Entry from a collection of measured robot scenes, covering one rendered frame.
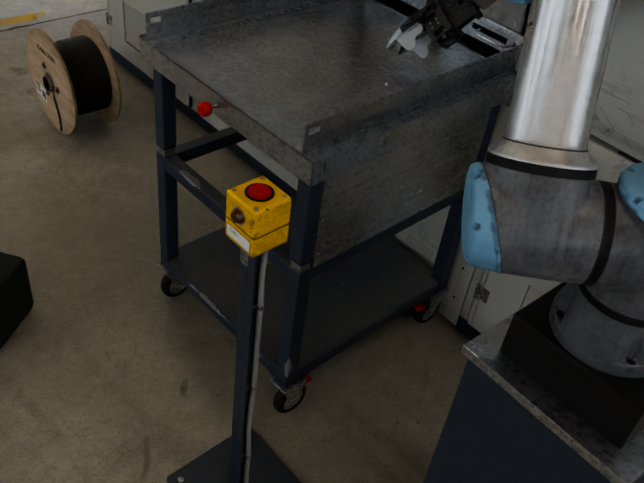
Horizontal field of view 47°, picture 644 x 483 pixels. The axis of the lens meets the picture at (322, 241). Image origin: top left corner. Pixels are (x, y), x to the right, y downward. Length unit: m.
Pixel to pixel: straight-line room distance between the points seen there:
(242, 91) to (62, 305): 1.00
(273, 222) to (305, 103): 0.44
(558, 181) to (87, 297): 1.64
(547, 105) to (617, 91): 0.75
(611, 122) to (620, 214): 0.74
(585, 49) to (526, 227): 0.24
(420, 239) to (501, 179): 1.29
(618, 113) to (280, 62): 0.76
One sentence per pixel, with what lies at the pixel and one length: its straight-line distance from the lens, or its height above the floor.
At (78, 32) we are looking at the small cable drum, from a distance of 3.10.
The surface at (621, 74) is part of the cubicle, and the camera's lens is 1.73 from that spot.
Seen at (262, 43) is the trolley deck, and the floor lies 0.85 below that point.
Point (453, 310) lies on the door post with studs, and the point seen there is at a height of 0.05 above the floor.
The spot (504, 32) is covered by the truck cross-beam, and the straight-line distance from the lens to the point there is 1.93.
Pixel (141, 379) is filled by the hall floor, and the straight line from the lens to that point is 2.11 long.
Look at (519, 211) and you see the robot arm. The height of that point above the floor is 1.07.
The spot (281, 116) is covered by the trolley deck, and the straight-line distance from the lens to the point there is 1.54.
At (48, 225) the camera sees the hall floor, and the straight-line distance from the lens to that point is 2.61.
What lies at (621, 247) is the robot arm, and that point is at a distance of 1.04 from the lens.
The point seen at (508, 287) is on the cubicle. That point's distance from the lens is 2.12.
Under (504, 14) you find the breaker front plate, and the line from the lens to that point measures 1.94.
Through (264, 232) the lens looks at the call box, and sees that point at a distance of 1.23.
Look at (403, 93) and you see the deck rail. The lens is 1.57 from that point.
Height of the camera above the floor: 1.63
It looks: 40 degrees down
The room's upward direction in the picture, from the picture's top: 8 degrees clockwise
